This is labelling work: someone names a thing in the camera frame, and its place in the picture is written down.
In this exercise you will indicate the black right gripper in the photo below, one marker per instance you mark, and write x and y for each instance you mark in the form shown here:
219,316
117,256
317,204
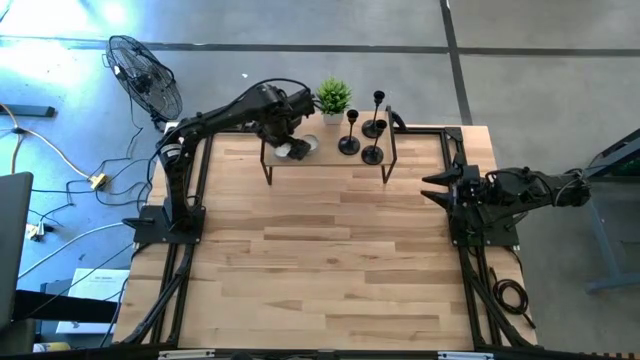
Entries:
467,190

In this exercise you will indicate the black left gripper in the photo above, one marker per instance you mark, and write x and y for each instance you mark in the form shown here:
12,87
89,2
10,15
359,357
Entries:
285,120

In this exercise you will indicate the small round candle tin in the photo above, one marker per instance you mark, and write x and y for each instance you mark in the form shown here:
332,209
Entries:
283,151

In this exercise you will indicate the black candle stick holder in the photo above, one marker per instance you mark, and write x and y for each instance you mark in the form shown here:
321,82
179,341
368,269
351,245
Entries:
372,130
349,146
372,156

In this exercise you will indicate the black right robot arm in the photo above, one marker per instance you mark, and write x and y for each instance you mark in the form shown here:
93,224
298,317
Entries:
530,190

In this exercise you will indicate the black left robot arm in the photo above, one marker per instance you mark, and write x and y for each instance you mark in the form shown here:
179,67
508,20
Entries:
175,170

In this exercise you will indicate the wooden riser shelf black legs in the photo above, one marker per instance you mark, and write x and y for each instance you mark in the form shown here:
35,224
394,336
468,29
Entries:
330,157

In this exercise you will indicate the green plant in white pot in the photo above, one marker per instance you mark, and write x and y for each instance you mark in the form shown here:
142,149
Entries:
334,96

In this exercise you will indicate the black floor fan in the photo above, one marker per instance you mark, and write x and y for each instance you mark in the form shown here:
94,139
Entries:
145,80

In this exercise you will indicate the white paper box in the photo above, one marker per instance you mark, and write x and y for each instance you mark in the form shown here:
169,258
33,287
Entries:
95,287

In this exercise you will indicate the black floor bar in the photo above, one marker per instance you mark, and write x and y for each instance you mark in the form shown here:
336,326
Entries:
27,111

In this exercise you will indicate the white power adapter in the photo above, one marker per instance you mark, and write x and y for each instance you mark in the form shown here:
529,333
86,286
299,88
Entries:
36,231

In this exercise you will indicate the black flat beam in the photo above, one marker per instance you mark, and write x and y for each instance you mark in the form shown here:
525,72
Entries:
65,306

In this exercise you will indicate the yellow object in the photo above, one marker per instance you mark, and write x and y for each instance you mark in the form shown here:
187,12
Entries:
52,347

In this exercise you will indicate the black aluminium rig frame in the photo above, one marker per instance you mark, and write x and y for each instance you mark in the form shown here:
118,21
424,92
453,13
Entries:
430,131

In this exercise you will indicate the silver metal bracket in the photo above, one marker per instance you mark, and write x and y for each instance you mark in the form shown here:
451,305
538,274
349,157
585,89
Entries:
185,354
465,356

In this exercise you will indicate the blue metal table frame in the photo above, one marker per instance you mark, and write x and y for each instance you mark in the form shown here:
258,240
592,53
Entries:
622,155

